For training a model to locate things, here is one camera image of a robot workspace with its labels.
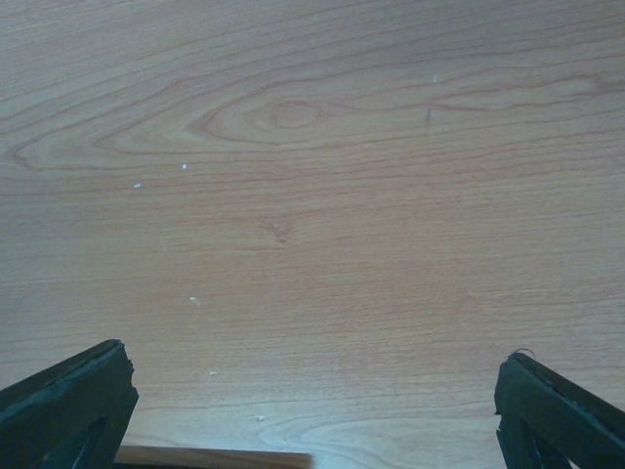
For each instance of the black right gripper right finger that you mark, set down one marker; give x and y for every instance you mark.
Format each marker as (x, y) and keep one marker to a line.
(547, 421)

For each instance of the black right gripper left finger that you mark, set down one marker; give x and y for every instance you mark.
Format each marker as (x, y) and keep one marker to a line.
(73, 414)

